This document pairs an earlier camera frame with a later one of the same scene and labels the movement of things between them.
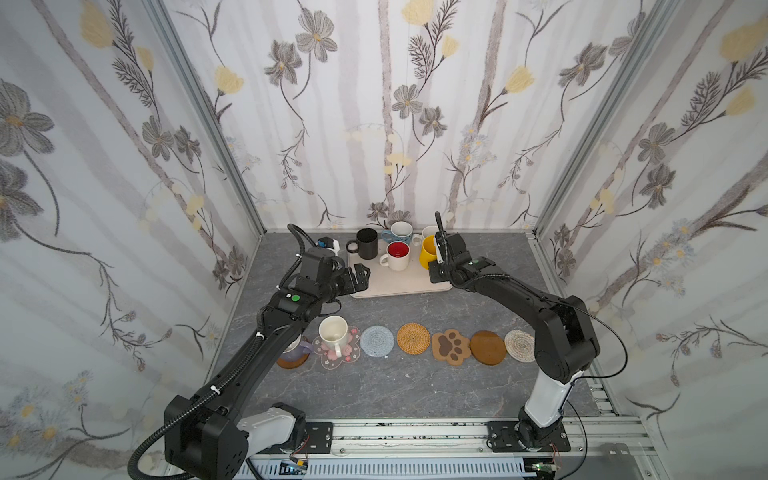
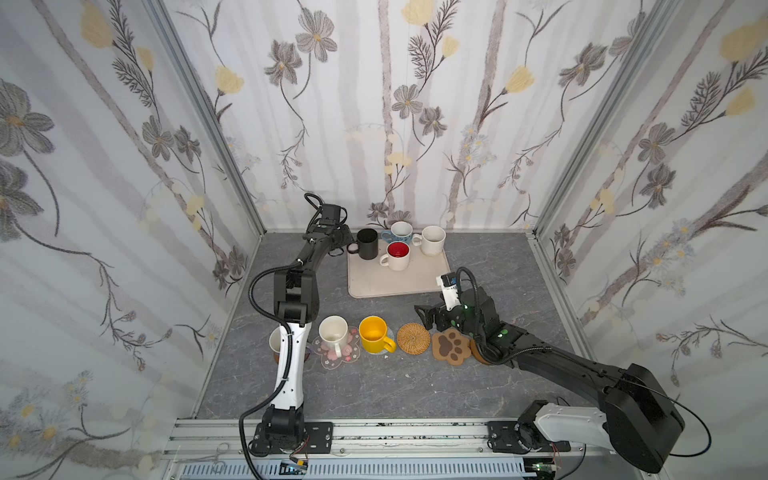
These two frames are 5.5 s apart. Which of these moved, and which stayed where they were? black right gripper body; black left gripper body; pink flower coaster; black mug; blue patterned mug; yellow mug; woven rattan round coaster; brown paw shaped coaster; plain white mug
Moved: yellow mug; black right gripper body; black left gripper body
Stayed: blue patterned mug; woven rattan round coaster; brown paw shaped coaster; pink flower coaster; black mug; plain white mug
